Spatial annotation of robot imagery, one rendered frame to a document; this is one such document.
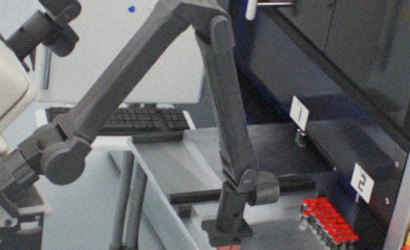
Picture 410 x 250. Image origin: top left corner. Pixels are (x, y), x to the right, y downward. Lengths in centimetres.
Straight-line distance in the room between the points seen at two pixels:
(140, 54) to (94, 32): 107
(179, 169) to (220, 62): 72
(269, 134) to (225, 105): 85
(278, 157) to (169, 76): 48
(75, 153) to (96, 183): 228
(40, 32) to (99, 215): 178
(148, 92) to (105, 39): 22
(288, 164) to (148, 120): 45
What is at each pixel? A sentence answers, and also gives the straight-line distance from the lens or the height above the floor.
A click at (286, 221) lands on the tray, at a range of 256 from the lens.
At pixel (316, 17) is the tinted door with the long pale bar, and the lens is 268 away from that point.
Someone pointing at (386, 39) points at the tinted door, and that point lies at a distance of 241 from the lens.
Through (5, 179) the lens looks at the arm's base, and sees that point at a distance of 196.
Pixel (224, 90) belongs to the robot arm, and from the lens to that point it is 206.
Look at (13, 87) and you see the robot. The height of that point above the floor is 132.
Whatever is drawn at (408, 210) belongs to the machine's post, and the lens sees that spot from 236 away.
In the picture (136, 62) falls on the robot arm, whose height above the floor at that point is 143.
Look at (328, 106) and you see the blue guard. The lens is 263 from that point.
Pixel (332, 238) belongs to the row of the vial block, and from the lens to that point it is 246.
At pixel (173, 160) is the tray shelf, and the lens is 273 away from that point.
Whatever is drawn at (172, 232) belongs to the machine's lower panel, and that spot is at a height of 19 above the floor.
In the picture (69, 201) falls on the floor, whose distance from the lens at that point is 411.
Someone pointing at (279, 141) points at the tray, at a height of 88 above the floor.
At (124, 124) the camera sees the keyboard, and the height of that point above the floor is 83.
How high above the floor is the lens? 227
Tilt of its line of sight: 27 degrees down
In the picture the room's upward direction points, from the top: 11 degrees clockwise
